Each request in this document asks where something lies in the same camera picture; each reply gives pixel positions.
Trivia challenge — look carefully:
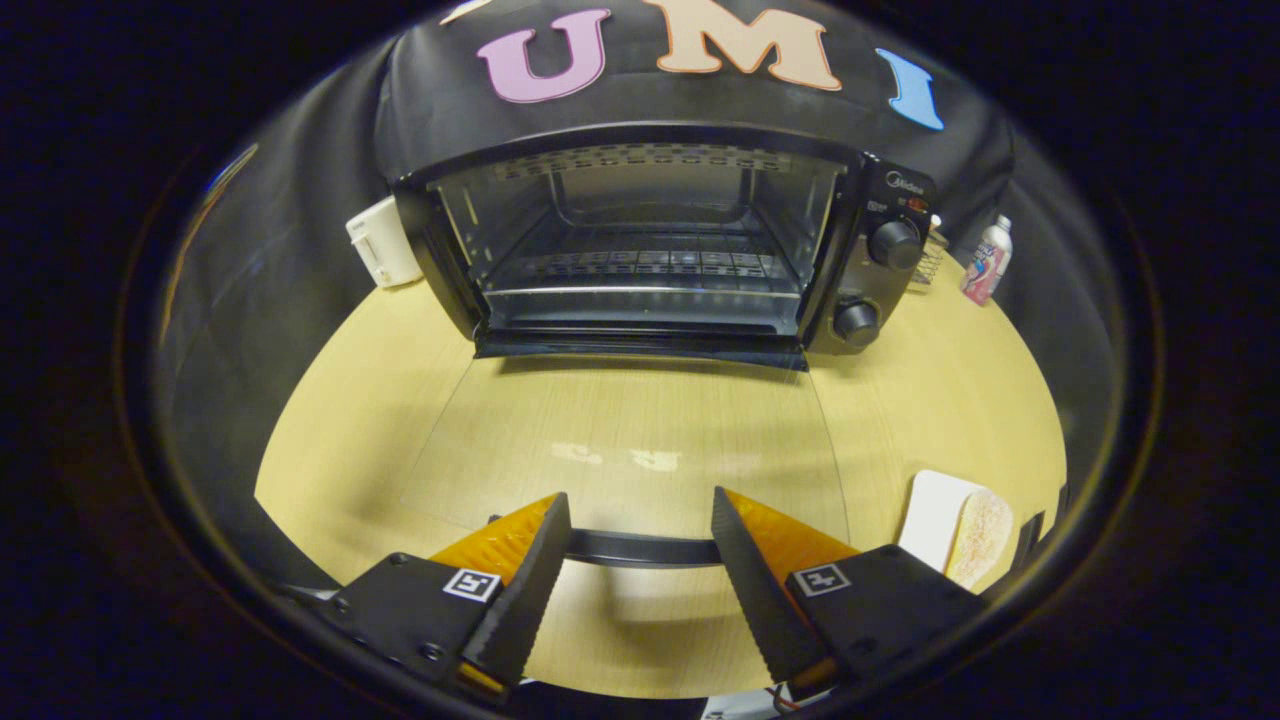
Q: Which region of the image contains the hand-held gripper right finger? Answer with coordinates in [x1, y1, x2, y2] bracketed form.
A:
[711, 486, 986, 701]

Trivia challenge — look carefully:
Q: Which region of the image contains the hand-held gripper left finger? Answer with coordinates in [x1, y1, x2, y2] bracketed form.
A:
[328, 491, 573, 701]

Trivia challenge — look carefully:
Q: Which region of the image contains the bread slice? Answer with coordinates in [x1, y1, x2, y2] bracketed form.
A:
[945, 489, 1015, 591]

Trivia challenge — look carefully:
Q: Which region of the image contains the black toaster oven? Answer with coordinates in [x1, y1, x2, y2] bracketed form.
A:
[392, 122, 941, 571]

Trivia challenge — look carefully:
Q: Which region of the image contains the white pop-up toaster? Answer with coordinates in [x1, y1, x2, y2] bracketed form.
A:
[345, 195, 427, 291]

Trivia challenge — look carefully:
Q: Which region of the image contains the white rectangular plate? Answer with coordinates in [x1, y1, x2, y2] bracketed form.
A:
[897, 469, 991, 577]

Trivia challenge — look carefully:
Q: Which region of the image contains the white and pink bottle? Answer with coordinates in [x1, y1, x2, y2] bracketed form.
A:
[960, 214, 1014, 307]

